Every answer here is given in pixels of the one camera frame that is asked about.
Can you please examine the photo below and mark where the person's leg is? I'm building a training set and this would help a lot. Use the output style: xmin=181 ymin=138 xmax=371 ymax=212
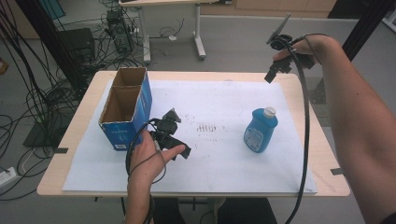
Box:
xmin=217 ymin=197 xmax=278 ymax=224
xmin=151 ymin=197 xmax=196 ymax=224

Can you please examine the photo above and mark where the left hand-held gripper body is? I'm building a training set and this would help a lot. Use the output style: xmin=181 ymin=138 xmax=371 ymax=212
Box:
xmin=149 ymin=107 xmax=185 ymax=152

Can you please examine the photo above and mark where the dark floor mat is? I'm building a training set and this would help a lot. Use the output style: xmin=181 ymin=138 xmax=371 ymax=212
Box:
xmin=22 ymin=119 xmax=64 ymax=149

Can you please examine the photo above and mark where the white power strip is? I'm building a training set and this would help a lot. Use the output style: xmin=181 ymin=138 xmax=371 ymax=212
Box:
xmin=0 ymin=166 xmax=19 ymax=189

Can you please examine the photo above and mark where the black computer tower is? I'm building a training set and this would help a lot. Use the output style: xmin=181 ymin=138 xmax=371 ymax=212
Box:
xmin=106 ymin=8 xmax=135 ymax=54

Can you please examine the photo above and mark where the blue cardboard box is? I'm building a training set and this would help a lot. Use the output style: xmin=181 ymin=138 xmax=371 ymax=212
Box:
xmin=98 ymin=66 xmax=153 ymax=152

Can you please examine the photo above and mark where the white paper sheet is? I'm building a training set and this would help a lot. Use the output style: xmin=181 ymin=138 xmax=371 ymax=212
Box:
xmin=62 ymin=78 xmax=318 ymax=195

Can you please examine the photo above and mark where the blue bottle with white cap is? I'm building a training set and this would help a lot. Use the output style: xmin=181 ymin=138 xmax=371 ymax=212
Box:
xmin=243 ymin=106 xmax=279 ymax=154

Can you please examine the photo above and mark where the person's right leg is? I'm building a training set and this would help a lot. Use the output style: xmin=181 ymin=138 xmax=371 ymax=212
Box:
xmin=217 ymin=197 xmax=278 ymax=224

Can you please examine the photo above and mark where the tangle of black floor cables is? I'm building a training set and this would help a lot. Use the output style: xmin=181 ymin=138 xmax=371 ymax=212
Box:
xmin=0 ymin=0 xmax=145 ymax=202

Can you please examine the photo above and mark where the person's right hand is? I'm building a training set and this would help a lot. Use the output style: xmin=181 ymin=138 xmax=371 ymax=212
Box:
xmin=272 ymin=35 xmax=330 ymax=65

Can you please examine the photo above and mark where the black metal post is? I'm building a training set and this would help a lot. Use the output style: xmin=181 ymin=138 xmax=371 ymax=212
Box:
xmin=340 ymin=0 xmax=396 ymax=62
xmin=14 ymin=0 xmax=88 ymax=91

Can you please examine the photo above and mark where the white desk with metal legs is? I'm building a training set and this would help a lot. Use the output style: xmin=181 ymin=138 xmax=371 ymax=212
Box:
xmin=118 ymin=0 xmax=233 ymax=65

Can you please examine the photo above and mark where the person's left hand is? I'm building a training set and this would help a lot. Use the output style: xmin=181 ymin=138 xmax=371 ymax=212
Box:
xmin=128 ymin=130 xmax=187 ymax=189

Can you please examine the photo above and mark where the grey floor mat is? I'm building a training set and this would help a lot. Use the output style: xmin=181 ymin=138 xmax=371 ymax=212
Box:
xmin=306 ymin=76 xmax=332 ymax=127

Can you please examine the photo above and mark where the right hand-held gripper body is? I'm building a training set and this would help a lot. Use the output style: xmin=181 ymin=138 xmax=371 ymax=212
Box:
xmin=265 ymin=12 xmax=316 ymax=75

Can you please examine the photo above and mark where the person's left leg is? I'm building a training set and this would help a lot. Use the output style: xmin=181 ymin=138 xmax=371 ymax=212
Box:
xmin=151 ymin=197 xmax=196 ymax=224

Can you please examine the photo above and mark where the black box on floor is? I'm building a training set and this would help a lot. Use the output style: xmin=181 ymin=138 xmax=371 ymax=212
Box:
xmin=58 ymin=27 xmax=96 ymax=63

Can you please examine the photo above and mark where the thick black gripper cable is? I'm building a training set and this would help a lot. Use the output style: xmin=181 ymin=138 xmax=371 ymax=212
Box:
xmin=124 ymin=118 xmax=163 ymax=224
xmin=279 ymin=35 xmax=312 ymax=224

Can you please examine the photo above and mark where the wooden cabinet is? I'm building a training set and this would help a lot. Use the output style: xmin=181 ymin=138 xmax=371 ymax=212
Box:
xmin=199 ymin=0 xmax=339 ymax=19

